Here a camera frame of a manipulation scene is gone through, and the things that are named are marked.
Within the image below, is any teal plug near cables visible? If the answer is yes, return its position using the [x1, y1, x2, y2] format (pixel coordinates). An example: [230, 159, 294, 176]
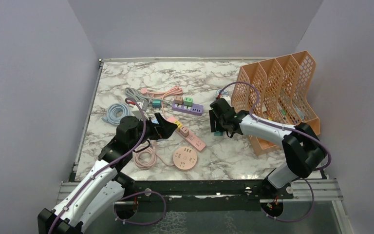
[151, 99, 162, 108]

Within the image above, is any pink long power strip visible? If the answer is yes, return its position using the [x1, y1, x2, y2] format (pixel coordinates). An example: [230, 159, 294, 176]
[167, 117, 206, 152]

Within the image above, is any pink round power socket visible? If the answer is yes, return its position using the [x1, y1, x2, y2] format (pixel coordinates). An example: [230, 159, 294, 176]
[172, 146, 198, 171]

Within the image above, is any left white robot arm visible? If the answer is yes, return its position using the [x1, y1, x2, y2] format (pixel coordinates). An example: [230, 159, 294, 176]
[37, 113, 177, 234]

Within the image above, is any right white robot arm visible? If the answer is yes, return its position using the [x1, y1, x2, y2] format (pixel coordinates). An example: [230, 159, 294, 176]
[209, 98, 326, 198]

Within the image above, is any teal charger plug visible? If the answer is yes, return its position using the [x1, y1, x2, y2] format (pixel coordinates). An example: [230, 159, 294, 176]
[213, 131, 224, 136]

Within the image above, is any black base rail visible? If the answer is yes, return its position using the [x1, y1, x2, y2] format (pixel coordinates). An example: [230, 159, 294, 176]
[114, 173, 294, 216]

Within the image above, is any purple power strip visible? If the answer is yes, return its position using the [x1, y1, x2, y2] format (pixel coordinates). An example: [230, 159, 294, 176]
[171, 102, 204, 116]

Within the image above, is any pink coiled cable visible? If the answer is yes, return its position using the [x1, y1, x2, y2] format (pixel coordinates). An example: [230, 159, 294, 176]
[134, 142, 175, 170]

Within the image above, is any salmon coiled cable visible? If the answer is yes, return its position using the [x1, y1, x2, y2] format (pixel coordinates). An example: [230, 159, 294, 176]
[140, 86, 185, 111]

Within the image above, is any grey coiled cable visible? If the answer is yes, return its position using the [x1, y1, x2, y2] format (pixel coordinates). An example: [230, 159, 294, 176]
[124, 87, 150, 109]

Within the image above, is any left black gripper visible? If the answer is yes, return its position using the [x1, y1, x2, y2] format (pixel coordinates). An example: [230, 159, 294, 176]
[130, 113, 178, 151]

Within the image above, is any blue coiled cable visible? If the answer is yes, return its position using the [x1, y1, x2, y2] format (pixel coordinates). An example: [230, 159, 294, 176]
[101, 102, 131, 126]

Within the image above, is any orange mesh file organizer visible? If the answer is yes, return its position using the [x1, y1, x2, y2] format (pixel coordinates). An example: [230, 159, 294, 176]
[230, 50, 321, 156]

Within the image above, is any yellow charger plug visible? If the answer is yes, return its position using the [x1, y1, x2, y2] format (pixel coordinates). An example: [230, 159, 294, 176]
[174, 121, 183, 129]

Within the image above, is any pink dual USB charger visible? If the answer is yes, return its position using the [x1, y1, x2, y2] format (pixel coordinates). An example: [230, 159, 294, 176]
[174, 96, 184, 105]

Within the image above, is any green charger plug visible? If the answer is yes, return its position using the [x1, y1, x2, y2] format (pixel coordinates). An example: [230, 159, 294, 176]
[183, 97, 193, 107]

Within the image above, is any blue patterned tape roll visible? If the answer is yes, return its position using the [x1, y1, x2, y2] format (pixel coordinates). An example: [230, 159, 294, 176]
[215, 90, 230, 100]

